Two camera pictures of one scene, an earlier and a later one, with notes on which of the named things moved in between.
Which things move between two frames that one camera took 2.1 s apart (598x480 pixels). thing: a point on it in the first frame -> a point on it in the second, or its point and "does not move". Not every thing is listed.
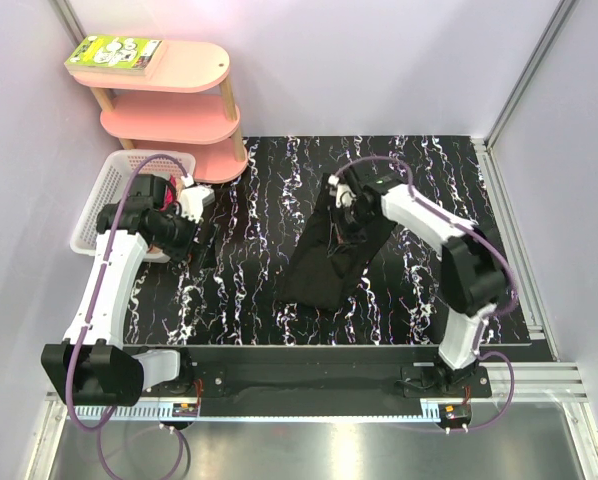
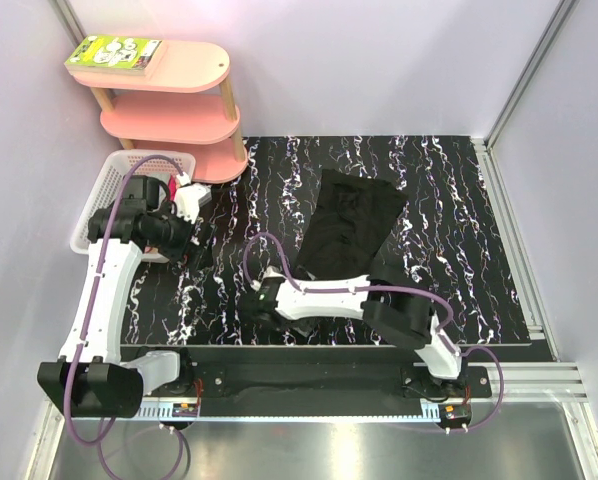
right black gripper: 355,237 -> 306,324
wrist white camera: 344,195 -> 268,272
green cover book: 116,54 does not move
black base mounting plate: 320,374 does not move
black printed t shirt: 328,256 does not move
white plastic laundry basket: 112,186 does not move
